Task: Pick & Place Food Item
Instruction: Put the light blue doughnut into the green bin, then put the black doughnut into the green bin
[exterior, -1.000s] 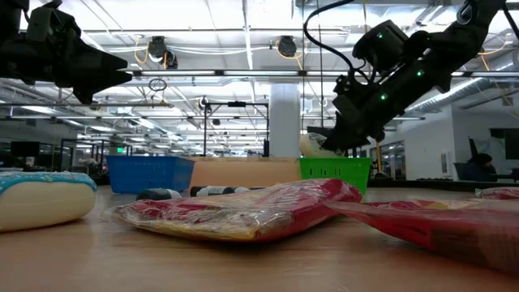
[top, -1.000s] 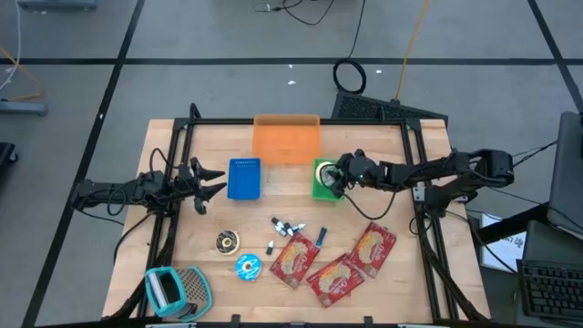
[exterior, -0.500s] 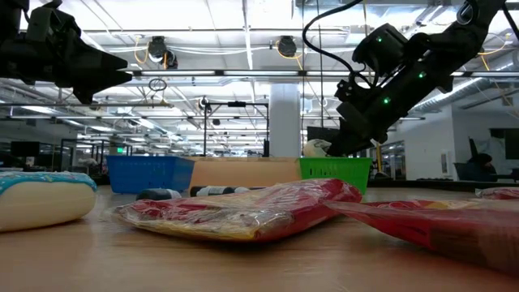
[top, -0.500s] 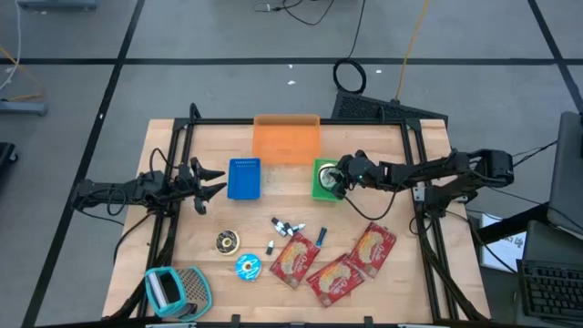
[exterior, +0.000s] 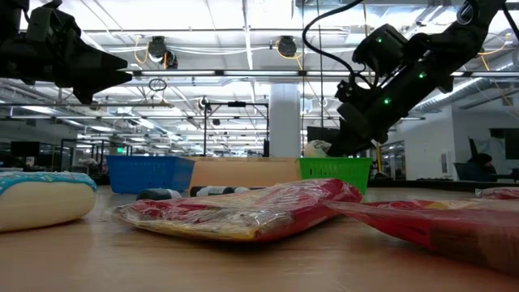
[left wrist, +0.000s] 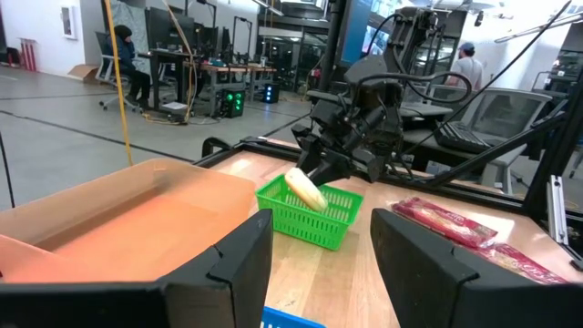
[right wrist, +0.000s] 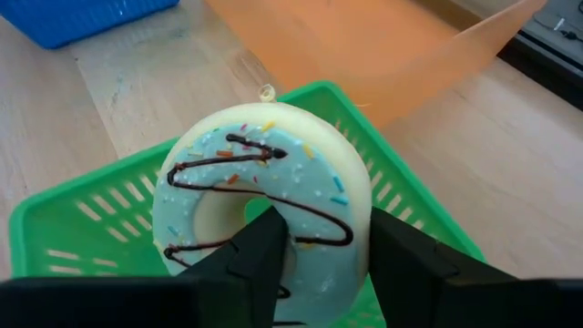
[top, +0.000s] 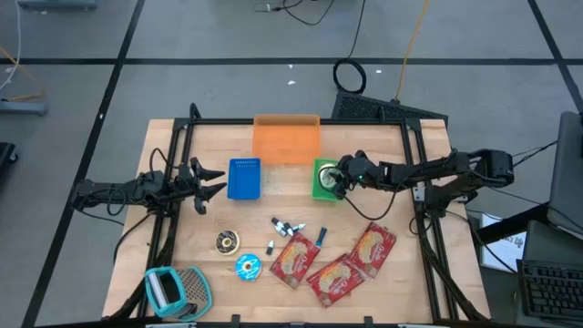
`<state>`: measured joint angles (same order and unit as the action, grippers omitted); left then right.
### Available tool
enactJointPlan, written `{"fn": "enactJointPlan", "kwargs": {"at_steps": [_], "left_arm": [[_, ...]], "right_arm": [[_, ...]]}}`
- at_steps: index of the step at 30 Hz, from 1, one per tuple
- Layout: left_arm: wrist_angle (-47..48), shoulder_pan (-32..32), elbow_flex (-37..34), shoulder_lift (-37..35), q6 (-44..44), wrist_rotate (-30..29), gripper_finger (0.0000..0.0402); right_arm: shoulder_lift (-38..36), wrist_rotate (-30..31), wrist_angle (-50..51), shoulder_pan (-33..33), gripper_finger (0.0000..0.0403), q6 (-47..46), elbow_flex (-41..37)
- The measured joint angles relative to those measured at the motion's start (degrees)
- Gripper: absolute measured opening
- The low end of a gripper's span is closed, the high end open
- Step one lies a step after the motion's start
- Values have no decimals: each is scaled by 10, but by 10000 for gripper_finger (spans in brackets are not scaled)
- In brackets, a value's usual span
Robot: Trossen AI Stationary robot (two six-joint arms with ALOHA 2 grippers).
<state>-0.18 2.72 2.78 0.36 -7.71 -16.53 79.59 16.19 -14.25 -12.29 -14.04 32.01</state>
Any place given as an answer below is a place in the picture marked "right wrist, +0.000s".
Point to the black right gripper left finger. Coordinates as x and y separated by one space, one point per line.
255 269

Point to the green plastic basket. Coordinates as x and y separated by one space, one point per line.
91 228

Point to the toy donut with blue icing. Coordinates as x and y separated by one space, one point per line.
296 182

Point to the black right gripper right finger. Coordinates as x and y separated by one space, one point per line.
410 273

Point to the orange plastic tray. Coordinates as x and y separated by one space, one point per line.
341 45

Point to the blue plastic basket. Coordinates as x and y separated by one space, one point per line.
82 18

